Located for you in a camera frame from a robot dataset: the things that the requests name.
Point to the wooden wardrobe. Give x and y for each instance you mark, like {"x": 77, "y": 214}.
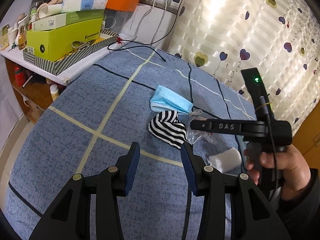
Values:
{"x": 306, "y": 139}

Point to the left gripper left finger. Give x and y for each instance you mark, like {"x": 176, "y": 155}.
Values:
{"x": 127, "y": 168}

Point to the blue face mask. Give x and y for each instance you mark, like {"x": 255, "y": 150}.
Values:
{"x": 165, "y": 99}

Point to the person right hand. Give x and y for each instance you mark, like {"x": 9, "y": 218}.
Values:
{"x": 298, "y": 181}

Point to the orange plastic bin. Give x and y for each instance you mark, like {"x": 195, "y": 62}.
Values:
{"x": 122, "y": 5}

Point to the striped shallow tray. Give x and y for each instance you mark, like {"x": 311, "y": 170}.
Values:
{"x": 80, "y": 51}

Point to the black white striped sock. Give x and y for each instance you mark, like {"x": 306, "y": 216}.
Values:
{"x": 167, "y": 127}

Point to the blue white tissue pack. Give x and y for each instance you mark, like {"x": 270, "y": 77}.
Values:
{"x": 83, "y": 5}

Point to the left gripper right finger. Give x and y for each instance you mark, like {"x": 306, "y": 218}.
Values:
{"x": 194, "y": 170}

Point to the heart pattern curtain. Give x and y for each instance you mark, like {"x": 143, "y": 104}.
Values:
{"x": 278, "y": 37}

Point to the yellow green cardboard box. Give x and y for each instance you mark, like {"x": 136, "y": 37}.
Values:
{"x": 54, "y": 44}

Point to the small orange item bag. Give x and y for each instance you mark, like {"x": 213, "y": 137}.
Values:
{"x": 194, "y": 135}

